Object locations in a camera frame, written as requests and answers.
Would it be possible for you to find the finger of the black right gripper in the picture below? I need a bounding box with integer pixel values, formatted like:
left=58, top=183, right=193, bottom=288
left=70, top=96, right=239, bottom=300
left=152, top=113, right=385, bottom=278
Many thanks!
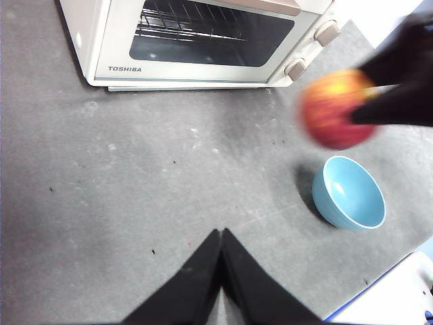
left=350, top=80, right=433, bottom=128
left=358, top=13, right=433, bottom=87

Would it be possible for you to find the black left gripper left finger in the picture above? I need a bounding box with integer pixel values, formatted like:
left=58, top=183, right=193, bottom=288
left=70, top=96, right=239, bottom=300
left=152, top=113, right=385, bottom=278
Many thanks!
left=121, top=228, right=223, bottom=325

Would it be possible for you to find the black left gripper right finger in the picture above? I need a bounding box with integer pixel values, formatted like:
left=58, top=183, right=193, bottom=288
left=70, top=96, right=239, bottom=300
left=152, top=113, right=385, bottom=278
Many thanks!
left=221, top=227, right=322, bottom=325

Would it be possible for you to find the red yellow apple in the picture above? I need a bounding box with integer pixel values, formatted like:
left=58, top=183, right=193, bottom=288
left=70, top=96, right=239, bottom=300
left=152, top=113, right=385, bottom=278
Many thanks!
left=296, top=68, right=379, bottom=151

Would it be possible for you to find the blue bowl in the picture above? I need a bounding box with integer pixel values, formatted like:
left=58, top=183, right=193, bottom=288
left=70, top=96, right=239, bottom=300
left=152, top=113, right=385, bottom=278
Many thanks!
left=311, top=155, right=387, bottom=232

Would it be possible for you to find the beige oven knob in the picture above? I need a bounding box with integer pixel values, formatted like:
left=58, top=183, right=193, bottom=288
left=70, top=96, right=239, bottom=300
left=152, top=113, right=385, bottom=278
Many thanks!
left=284, top=58, right=308, bottom=82
left=313, top=19, right=342, bottom=48

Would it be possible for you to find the cream Toshiba toaster oven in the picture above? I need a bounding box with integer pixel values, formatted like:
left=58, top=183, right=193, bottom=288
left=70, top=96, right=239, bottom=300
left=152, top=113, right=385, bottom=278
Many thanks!
left=55, top=0, right=342, bottom=93

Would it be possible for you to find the metal wire oven rack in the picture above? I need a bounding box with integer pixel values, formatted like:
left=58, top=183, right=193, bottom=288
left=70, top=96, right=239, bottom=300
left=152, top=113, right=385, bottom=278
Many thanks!
left=134, top=0, right=248, bottom=43

